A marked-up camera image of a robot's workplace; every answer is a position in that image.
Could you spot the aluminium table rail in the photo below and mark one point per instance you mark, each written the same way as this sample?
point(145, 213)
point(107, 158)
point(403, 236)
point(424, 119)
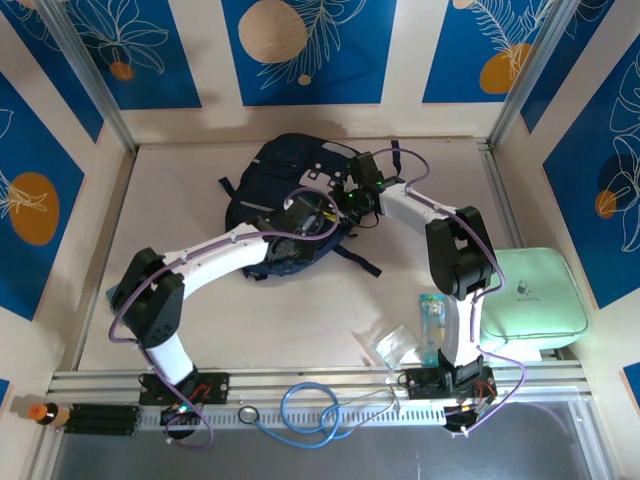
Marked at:
point(300, 374)

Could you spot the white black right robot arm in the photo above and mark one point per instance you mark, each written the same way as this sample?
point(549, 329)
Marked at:
point(405, 205)

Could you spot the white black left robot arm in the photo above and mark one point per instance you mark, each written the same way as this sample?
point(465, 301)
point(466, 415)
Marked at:
point(220, 250)

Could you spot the blue floral wall poster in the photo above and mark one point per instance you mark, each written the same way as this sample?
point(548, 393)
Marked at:
point(310, 50)
point(600, 240)
point(565, 75)
point(30, 165)
point(150, 75)
point(55, 65)
point(465, 60)

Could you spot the mint green zip case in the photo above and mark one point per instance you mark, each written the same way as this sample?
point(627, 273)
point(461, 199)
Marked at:
point(550, 300)

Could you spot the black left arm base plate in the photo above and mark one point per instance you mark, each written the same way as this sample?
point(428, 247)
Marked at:
point(215, 387)

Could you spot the navy blue backpack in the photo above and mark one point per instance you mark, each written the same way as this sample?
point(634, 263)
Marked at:
point(270, 170)

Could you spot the blue stethoscope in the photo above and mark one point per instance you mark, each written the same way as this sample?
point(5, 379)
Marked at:
point(300, 410)

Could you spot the aluminium frame post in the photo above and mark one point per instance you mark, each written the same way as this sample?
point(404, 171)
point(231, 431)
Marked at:
point(525, 85)
point(95, 85)

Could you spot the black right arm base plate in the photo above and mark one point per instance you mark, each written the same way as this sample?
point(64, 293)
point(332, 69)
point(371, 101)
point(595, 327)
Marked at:
point(422, 385)

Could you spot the brown bottle orange cap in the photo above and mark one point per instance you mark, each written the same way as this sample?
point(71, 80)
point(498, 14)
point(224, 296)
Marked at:
point(47, 414)

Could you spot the black ribbed block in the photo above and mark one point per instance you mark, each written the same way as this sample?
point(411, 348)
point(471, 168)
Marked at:
point(102, 420)

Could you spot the light blue snack packet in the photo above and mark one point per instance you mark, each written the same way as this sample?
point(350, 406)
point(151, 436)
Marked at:
point(431, 320)

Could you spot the clear plastic bag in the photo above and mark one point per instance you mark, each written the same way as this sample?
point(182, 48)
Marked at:
point(395, 345)

